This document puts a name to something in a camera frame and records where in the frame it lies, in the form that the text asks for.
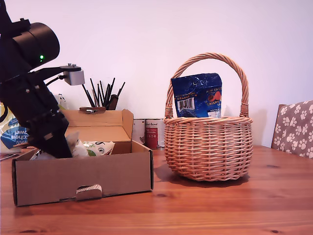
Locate paw print chair cover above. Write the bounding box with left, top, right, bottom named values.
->
left=272, top=100, right=313, bottom=159

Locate green egg bag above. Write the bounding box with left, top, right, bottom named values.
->
left=82, top=141, right=115, bottom=157

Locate blue egg bag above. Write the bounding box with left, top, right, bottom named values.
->
left=171, top=72, right=224, bottom=118

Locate woven wicker basket with handle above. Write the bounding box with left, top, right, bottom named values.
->
left=163, top=52, right=254, bottom=182

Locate brown wooden stick holder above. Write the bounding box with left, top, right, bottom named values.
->
left=109, top=94, right=118, bottom=111

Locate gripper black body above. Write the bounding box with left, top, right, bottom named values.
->
left=1, top=82, right=70, bottom=147

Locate white egg bag black script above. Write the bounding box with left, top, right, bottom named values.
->
left=36, top=131, right=88, bottom=160

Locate kitchen towel pack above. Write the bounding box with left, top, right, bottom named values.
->
left=0, top=94, right=67, bottom=154

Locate grey white tin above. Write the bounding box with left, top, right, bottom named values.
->
left=133, top=118, right=147, bottom=145

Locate black reed stick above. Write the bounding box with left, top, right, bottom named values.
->
left=103, top=83, right=110, bottom=108
left=89, top=77, right=100, bottom=108
left=99, top=80, right=106, bottom=108
left=115, top=81, right=126, bottom=98
left=82, top=85, right=96, bottom=108
left=96, top=83, right=102, bottom=108
left=106, top=77, right=115, bottom=108

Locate brown cardboard box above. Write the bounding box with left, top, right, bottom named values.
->
left=11, top=106, right=155, bottom=208

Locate red label tin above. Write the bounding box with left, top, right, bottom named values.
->
left=145, top=118, right=165, bottom=150

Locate thin black cable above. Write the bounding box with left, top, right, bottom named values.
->
left=45, top=74, right=67, bottom=87

